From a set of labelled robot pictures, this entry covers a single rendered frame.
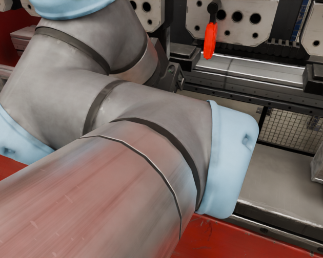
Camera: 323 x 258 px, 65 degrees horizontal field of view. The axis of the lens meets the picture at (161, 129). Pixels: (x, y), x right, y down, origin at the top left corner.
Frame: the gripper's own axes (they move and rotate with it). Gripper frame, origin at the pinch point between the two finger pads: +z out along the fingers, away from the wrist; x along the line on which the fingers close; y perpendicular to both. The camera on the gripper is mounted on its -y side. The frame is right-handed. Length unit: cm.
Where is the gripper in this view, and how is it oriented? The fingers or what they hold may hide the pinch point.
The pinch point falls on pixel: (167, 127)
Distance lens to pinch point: 51.9
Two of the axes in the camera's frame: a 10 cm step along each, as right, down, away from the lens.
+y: 3.4, -9.2, 2.1
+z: 3.0, 3.2, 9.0
